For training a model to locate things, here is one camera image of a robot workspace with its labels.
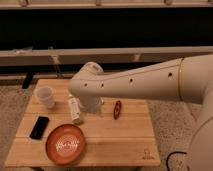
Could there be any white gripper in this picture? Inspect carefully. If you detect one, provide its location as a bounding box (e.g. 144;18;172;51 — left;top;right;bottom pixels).
79;97;102;113

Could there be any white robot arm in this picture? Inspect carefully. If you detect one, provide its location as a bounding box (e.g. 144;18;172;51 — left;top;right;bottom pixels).
69;54;213;171

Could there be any small white bottle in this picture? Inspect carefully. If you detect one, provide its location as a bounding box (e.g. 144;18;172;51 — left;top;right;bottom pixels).
68;95;83;124

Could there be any red oval object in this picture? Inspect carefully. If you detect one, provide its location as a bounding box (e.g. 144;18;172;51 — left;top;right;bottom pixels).
113;100;122;120

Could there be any white paper cup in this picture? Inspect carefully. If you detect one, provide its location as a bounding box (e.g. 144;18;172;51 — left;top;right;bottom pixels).
35;86;55;109

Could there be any wooden table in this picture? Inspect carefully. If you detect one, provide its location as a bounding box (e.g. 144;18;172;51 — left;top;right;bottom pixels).
5;79;160;167

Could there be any orange patterned bowl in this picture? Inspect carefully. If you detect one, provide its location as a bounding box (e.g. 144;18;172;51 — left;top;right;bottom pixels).
45;124;86;165

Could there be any black smartphone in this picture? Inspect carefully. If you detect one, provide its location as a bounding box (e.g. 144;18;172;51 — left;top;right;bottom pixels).
30;116;49;140

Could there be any black cable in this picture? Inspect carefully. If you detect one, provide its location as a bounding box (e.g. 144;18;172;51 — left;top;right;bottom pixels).
165;151;188;171

